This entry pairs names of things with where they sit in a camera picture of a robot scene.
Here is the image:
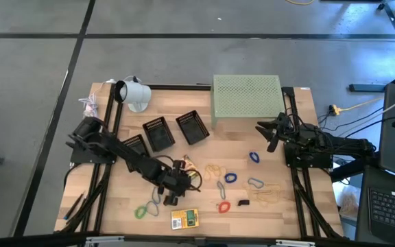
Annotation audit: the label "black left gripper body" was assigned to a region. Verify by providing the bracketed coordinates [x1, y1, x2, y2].
[156, 160, 202, 196]

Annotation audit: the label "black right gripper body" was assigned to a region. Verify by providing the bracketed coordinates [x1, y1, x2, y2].
[267, 112, 303, 154]

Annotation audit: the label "green coil wrist keychain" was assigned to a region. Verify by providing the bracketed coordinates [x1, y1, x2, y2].
[134, 204, 148, 220]

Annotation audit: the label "yellow rubber band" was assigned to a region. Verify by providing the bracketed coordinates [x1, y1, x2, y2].
[203, 163, 227, 182]
[243, 183, 283, 208]

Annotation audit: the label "black plastic mesh basket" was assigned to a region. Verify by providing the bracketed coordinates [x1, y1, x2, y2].
[121, 133, 150, 172]
[175, 110, 211, 145]
[142, 116, 176, 153]

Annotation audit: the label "red coil wrist keychain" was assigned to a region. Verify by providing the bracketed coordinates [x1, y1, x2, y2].
[217, 200, 232, 214]

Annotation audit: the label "grey-blue desk foot bar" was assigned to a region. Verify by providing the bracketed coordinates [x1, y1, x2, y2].
[348, 83, 387, 93]

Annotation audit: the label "green perforated metal shelf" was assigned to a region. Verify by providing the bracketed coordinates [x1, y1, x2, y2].
[210, 74, 287, 130]

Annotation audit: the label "black pen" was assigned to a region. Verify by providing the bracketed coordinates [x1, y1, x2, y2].
[63, 191, 86, 220]

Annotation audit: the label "clear bag of rubber bands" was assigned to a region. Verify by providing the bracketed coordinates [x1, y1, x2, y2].
[338, 190, 360, 217]

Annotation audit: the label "black laptop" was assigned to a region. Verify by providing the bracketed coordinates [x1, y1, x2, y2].
[355, 164, 395, 247]

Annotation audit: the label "black aluminium frame rails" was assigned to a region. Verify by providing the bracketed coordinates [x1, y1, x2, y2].
[281, 86, 348, 240]
[58, 83, 125, 234]

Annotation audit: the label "silver frame bracket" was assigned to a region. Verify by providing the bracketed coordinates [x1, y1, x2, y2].
[275, 239, 317, 247]
[86, 235, 125, 245]

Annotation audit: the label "yellow power cable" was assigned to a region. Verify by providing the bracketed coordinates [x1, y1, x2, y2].
[340, 97, 385, 113]

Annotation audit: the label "black aluminium rail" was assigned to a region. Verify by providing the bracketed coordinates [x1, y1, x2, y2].
[145, 83, 213, 91]
[0, 231, 395, 247]

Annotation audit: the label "white cable bundle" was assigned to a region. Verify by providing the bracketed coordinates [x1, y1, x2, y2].
[77, 78, 140, 119]

